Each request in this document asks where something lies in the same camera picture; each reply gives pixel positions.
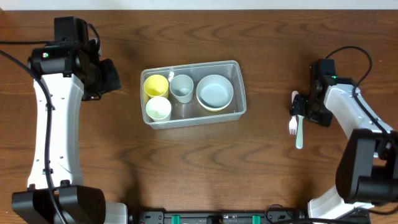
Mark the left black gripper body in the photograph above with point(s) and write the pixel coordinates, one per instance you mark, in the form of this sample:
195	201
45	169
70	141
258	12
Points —
108	78

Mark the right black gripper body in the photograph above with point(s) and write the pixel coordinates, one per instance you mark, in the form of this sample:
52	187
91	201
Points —
311	109

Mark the pink plastic fork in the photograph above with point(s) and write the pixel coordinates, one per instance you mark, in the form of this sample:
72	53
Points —
293	121

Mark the green plastic spoon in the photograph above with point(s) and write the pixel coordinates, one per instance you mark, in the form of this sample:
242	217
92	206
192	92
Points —
299	138

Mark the yellow plastic cup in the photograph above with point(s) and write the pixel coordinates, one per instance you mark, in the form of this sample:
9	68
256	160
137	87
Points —
156	85

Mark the white plastic cup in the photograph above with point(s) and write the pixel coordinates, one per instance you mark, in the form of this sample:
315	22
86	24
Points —
159	109

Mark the grey plastic cup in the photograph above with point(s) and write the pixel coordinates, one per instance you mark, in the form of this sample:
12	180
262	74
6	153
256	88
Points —
182	86

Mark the grey plastic bowl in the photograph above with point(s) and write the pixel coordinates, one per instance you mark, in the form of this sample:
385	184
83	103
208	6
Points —
215	85

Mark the yellow plastic bowl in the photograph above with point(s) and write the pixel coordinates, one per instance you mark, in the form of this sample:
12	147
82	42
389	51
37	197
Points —
214	109

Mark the white plastic bowl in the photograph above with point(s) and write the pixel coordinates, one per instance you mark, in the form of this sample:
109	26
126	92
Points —
214	101

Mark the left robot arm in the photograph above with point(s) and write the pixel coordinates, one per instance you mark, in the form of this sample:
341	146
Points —
64	76

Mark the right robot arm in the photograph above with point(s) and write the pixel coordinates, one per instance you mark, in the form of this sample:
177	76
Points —
367	172

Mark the clear plastic container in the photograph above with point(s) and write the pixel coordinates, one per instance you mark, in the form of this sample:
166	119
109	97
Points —
192	113

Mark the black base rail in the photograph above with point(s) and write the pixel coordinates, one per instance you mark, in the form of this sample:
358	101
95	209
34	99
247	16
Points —
274	214

